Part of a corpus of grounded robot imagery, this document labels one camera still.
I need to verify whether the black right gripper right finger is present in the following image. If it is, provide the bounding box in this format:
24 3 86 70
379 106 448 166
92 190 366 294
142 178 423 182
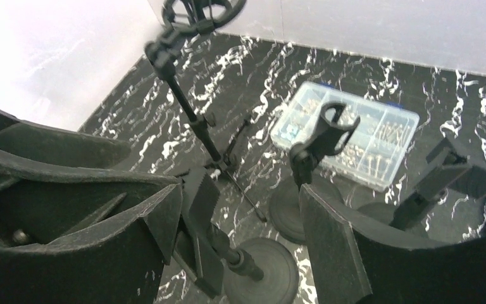
299 184 486 303

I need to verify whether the black round-base stand for pink microphone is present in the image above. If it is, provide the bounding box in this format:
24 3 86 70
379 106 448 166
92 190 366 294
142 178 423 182
171 165 301 304

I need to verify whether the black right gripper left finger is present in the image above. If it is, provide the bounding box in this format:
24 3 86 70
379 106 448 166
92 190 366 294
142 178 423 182
0 184 182 303

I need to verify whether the black stand for purple microphone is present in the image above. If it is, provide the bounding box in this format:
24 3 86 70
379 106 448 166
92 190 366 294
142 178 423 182
358 136 486 238

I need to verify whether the black tripod microphone stand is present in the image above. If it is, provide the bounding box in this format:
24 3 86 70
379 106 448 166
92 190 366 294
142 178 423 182
144 0 269 223

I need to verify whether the clear plastic screw box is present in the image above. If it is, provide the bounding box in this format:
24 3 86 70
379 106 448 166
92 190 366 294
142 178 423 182
270 80 421 194

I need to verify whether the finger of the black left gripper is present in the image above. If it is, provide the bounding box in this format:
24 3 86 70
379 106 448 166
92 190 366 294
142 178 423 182
0 110 131 168
0 150 180 248

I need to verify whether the black round-base stand for beige microphone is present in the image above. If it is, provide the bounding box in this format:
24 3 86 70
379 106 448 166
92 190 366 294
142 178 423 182
269 101 361 245

